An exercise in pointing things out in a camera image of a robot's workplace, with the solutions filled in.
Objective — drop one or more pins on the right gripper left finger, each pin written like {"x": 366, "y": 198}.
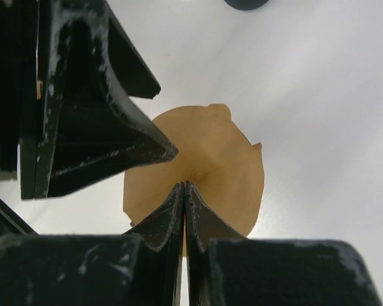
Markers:
{"x": 140, "y": 267}

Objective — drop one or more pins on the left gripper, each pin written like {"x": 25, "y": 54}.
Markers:
{"x": 85, "y": 127}

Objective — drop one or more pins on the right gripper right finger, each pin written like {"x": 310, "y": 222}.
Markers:
{"x": 225, "y": 268}

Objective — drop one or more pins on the brown paper coffee filter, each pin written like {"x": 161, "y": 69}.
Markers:
{"x": 214, "y": 154}

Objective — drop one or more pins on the red lidded coffee carafe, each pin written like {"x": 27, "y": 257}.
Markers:
{"x": 246, "y": 5}

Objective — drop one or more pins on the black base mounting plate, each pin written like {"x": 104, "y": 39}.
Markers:
{"x": 10, "y": 222}

